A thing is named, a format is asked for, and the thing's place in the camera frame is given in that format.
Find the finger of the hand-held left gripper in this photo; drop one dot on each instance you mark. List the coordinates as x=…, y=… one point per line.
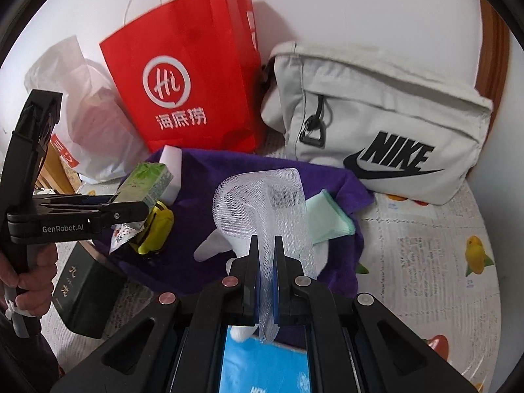
x=73, y=200
x=123, y=214

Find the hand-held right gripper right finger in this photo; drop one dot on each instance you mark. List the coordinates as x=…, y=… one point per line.
x=278, y=290

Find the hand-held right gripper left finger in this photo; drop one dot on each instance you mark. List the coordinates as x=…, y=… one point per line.
x=256, y=290

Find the red and white sachet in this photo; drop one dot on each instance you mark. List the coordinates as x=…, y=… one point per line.
x=123, y=239

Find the small green tissue pack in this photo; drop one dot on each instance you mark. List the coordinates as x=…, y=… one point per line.
x=143, y=184

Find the yellow black toy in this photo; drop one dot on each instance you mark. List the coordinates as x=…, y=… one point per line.
x=157, y=229

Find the white sponge block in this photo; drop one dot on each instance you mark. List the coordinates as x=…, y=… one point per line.
x=172, y=163

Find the mint green cloth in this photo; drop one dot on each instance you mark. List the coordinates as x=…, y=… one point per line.
x=331, y=221

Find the white foam mesh net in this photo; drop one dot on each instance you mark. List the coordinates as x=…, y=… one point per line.
x=262, y=196

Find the person's left forearm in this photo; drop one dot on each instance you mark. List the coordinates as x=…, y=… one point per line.
x=24, y=360

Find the person's left hand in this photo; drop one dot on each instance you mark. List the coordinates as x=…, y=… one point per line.
x=39, y=282

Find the wooden headboard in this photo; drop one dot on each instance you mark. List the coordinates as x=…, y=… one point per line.
x=57, y=172

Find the purple towel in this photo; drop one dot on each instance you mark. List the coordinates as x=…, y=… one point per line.
x=335, y=262

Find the white plastic shopping bag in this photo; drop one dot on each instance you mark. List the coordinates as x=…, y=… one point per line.
x=90, y=131

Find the blue tissue pack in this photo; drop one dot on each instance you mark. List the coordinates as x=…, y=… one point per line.
x=262, y=364

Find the dark tea box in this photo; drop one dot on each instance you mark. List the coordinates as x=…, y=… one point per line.
x=86, y=290

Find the red paper bag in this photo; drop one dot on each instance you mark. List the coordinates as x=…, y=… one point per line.
x=184, y=49

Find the grey fabric bag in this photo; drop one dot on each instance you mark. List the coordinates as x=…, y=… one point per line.
x=368, y=110

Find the wooden door frame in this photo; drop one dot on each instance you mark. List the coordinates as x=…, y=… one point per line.
x=493, y=69

